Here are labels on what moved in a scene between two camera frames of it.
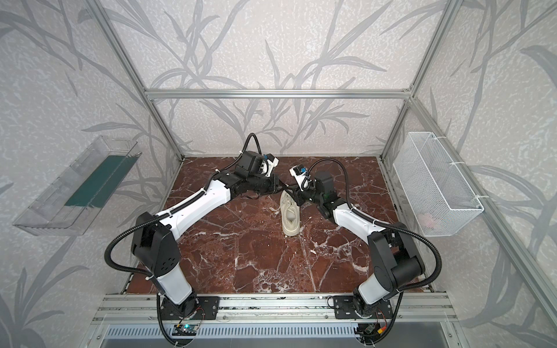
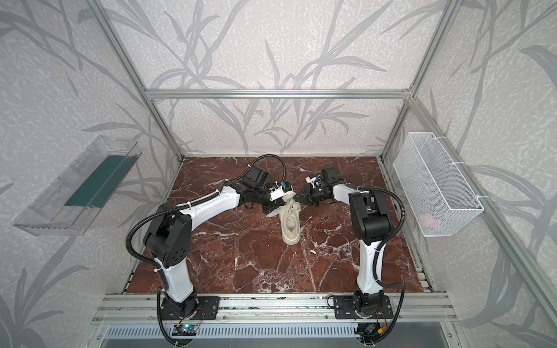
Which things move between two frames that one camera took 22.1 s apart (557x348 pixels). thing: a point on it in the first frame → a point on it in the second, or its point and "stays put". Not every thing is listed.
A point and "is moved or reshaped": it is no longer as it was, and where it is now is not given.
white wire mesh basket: (440, 198) stays put
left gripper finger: (279, 187) → (270, 206)
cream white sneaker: (290, 214) is moved or reshaped
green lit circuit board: (185, 330) stays put
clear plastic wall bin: (69, 204) stays put
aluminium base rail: (147, 309) stays put
